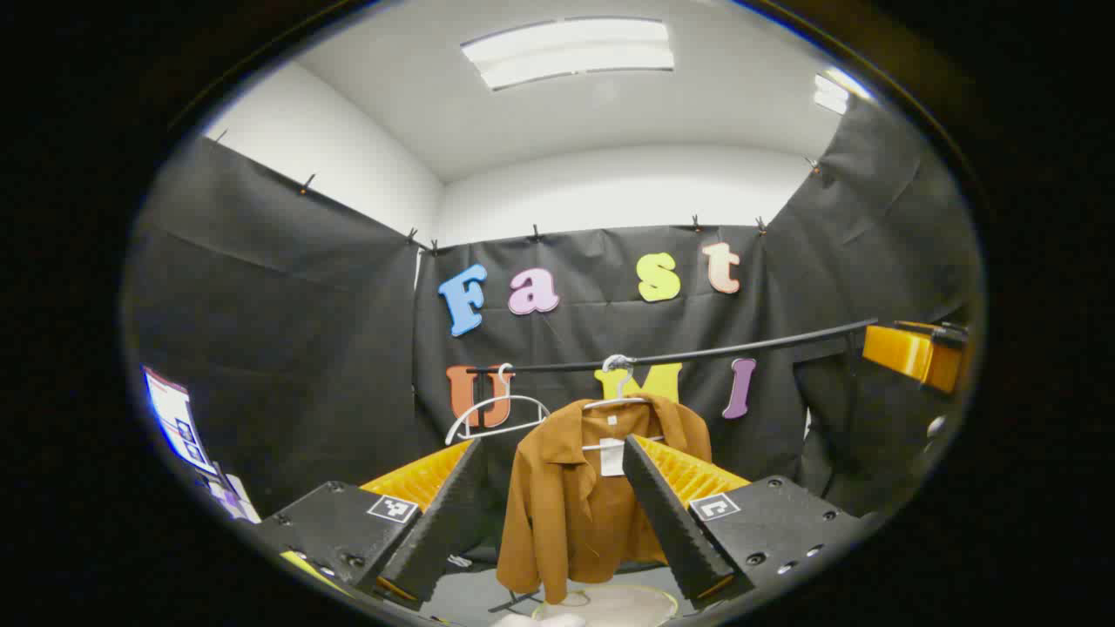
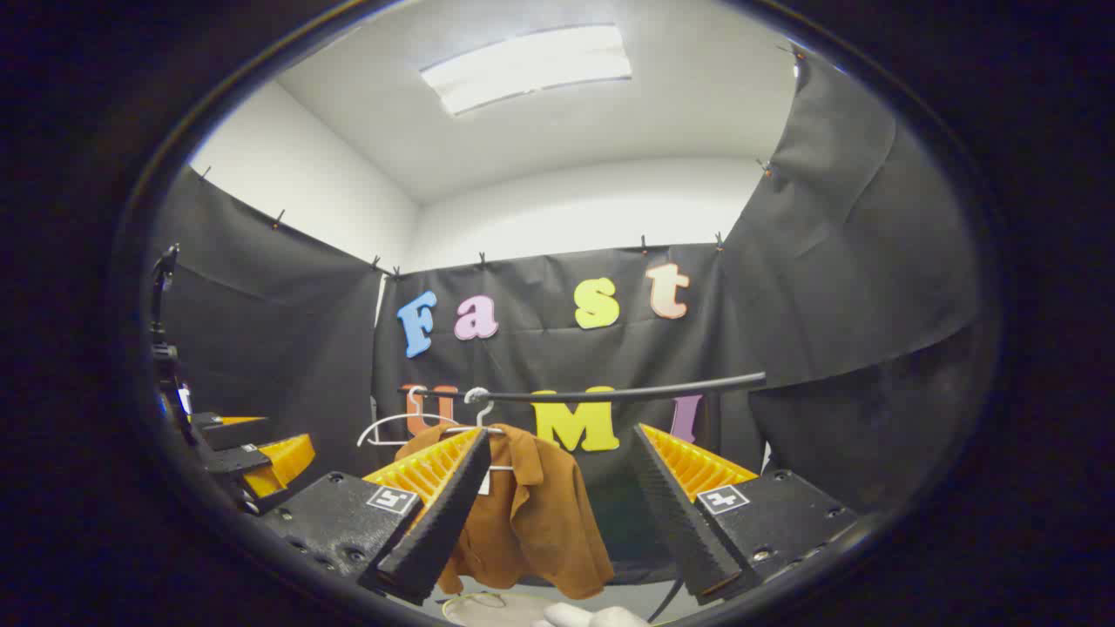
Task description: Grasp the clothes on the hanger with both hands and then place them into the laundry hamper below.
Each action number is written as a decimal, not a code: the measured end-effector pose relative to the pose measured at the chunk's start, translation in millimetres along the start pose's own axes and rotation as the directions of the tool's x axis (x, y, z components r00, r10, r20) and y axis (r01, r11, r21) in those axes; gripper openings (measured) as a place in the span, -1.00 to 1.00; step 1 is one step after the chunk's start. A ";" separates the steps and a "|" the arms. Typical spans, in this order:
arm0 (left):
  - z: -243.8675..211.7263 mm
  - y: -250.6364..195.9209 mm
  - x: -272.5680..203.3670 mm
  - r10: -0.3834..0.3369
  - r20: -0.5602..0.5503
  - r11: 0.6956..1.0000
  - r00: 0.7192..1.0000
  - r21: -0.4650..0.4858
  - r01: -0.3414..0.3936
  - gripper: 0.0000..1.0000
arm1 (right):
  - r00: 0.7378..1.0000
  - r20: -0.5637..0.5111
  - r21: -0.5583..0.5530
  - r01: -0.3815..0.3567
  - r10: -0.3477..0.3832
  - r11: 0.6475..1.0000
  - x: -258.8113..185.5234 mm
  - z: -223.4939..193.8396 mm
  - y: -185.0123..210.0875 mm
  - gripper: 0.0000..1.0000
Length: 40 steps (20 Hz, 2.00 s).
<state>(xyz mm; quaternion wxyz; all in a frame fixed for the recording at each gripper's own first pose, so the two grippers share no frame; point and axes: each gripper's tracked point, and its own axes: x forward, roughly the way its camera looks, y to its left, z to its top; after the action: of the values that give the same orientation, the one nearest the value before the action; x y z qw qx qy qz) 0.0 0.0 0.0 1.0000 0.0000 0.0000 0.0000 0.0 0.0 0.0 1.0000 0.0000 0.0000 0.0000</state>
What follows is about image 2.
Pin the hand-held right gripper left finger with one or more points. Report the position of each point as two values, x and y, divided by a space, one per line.
435 522

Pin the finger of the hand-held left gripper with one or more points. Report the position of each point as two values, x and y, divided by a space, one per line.
261 470
235 433

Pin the brown shirt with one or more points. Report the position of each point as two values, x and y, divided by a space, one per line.
540 514

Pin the white cloth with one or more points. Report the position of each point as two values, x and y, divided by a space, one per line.
601 616

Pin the white clothes hanger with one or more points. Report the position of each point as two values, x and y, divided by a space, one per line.
479 405
383 428

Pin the ceiling light panel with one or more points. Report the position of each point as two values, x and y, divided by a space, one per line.
527 68

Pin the black clothes rack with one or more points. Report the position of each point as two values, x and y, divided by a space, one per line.
610 394

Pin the black backdrop cloth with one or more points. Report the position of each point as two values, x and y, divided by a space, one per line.
827 287

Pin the white mesh laundry hamper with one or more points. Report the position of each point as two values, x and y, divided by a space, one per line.
488 610

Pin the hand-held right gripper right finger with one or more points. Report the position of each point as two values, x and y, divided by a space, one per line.
688 522

